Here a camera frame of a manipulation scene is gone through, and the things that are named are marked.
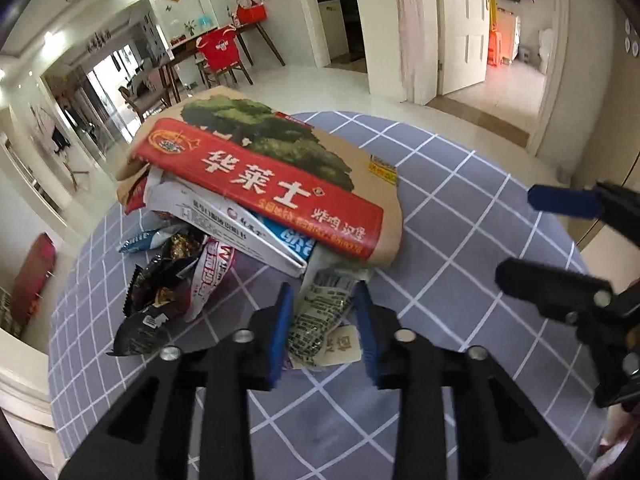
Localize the red chair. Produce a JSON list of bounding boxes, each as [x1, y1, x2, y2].
[[192, 25, 254, 88]]

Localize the wooden dining table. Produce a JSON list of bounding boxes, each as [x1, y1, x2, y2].
[[162, 22, 287, 103]]

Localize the red shirt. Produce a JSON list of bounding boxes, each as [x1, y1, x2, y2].
[[196, 26, 243, 70]]

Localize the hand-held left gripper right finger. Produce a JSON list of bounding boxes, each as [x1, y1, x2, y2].
[[354, 282, 586, 480]]

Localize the brown paper bag red label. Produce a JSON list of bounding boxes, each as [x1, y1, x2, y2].
[[116, 86, 405, 265]]

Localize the blue silver snack wrapper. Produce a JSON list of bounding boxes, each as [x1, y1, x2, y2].
[[118, 228, 176, 256]]

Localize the white green-print wrapper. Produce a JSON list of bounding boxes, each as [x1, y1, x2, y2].
[[287, 255, 373, 371]]

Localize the orange plastic stool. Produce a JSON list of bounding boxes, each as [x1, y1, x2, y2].
[[487, 30, 505, 66]]

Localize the red white snack wrapper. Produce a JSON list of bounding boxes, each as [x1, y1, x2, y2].
[[185, 237, 236, 323]]

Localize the grey checked tablecloth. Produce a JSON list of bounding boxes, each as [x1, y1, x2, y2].
[[47, 110, 608, 480]]

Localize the white panel door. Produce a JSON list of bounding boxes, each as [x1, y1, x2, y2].
[[437, 0, 488, 96]]

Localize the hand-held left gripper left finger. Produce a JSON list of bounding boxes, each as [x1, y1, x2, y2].
[[59, 282, 296, 480]]

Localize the white medicine box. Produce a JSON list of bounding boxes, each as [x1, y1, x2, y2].
[[145, 167, 308, 277]]

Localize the hanging clothes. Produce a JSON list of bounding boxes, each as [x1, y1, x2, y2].
[[30, 102, 71, 156]]

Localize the white round wall stickers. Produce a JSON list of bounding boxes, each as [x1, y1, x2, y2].
[[622, 17, 640, 58]]

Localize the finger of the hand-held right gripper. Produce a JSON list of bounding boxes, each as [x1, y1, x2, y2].
[[495, 257, 616, 331], [527, 181, 640, 246]]

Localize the black orange snack wrapper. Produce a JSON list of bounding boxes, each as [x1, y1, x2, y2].
[[125, 255, 196, 318]]

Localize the wooden chair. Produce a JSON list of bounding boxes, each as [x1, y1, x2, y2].
[[119, 67, 171, 121]]

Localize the blue carton box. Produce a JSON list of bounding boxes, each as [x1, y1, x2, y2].
[[260, 215, 321, 263]]

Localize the brown gold snack wrapper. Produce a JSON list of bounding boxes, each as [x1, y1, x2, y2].
[[160, 232, 206, 261]]

